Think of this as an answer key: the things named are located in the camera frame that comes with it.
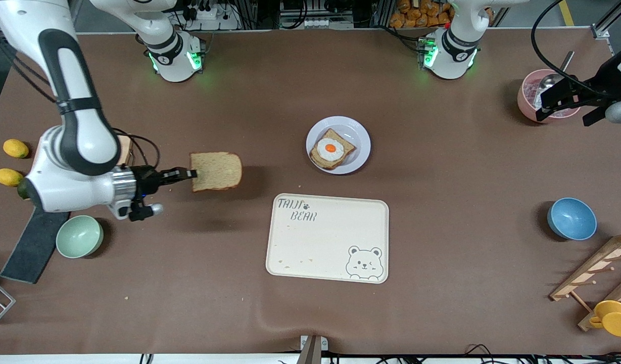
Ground plain brown bread slice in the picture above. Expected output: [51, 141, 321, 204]
[190, 152, 243, 193]

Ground round white plate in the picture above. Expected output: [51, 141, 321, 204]
[306, 116, 371, 175]

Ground metal scoop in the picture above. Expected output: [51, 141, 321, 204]
[535, 51, 575, 104]

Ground clear ice cubes pile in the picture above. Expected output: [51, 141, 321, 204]
[523, 81, 580, 118]

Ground pink bowl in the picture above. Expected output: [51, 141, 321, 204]
[517, 69, 583, 123]

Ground wooden cutting board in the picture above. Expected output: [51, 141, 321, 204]
[31, 133, 135, 175]

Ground mint green bowl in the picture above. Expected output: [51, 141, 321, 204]
[56, 215, 104, 259]

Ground blue bowl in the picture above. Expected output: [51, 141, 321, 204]
[547, 198, 597, 241]

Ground yellow lemon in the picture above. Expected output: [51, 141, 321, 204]
[3, 139, 29, 159]
[0, 168, 24, 187]

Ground dark grey cloth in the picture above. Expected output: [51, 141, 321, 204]
[0, 208, 71, 284]

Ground fried egg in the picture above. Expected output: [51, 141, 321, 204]
[316, 138, 346, 162]

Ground pile of orange buns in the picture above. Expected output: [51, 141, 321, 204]
[390, 0, 455, 28]

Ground wooden peg rack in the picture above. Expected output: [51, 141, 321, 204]
[549, 233, 621, 332]

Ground cream bear print tray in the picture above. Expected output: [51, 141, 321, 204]
[265, 193, 390, 284]

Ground white power strip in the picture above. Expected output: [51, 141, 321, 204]
[176, 0, 240, 31]

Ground bread slice under egg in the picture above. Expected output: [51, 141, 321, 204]
[309, 128, 357, 170]

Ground yellow cup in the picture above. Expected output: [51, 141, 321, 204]
[589, 300, 621, 337]

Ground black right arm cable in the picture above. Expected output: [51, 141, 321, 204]
[0, 10, 161, 171]

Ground aluminium frame profile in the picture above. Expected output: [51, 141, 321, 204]
[592, 0, 621, 40]

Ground metal wire rack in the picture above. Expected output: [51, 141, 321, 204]
[0, 273, 16, 332]

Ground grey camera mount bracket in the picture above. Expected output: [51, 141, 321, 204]
[296, 335, 329, 364]

